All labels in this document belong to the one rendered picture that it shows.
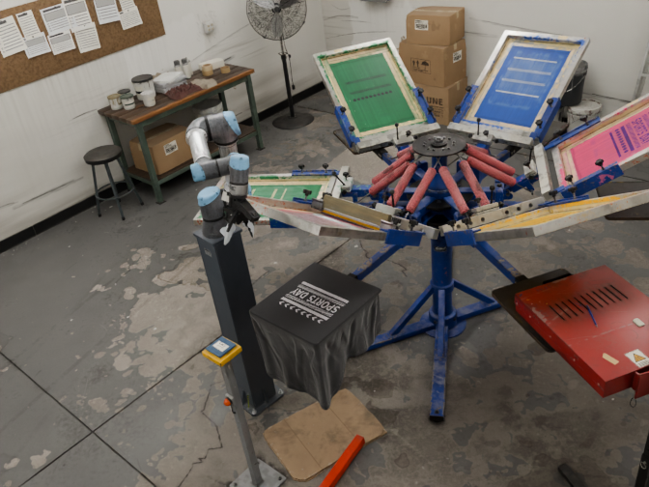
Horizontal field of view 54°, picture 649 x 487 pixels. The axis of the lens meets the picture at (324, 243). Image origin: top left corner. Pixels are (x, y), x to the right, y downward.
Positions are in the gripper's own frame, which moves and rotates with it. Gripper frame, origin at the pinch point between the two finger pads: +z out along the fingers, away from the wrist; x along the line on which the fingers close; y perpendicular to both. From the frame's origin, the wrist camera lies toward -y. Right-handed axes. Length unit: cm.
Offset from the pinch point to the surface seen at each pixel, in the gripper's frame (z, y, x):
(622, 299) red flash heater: 10, -123, -99
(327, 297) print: 40, -4, -55
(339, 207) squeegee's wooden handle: 1, 9, -74
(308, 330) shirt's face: 47, -13, -32
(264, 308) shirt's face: 47, 16, -32
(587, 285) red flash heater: 9, -108, -100
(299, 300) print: 42, 6, -46
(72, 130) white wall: 34, 380, -133
